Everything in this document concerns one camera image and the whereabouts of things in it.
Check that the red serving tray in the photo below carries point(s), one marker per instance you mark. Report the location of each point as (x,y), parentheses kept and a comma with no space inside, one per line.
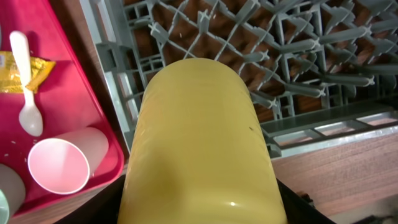
(65,99)

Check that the mint green bowl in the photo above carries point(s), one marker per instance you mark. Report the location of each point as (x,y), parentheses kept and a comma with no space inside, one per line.
(12,193)

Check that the pink plastic cup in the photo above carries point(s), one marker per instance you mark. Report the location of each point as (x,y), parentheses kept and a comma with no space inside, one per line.
(63,164)

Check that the white plastic spoon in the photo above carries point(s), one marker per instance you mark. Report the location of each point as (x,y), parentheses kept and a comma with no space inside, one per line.
(30,117)

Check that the yellow snack wrapper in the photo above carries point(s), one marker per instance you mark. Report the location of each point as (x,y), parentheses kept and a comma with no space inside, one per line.
(10,77)

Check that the grey dishwasher rack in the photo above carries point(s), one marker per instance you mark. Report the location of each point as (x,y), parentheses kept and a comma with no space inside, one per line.
(320,73)

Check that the yellow plastic cup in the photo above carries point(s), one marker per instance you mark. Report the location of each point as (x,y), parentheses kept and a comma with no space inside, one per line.
(198,154)

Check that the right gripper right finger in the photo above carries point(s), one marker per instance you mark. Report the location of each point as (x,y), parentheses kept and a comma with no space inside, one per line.
(298,210)

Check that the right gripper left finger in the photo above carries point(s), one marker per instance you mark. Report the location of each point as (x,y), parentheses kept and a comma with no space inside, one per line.
(103,208)

